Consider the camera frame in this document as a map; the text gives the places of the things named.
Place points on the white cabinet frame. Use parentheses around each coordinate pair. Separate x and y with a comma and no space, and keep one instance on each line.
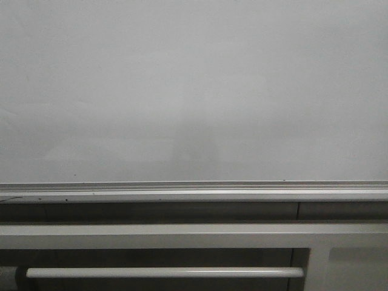
(320,239)

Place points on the aluminium whiteboard marker tray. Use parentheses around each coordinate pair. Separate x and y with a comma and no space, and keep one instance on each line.
(193,191)

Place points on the white whiteboard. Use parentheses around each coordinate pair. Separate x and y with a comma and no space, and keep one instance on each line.
(103,91)

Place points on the white horizontal bar handle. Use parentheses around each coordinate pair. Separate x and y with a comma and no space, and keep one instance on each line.
(167,272)

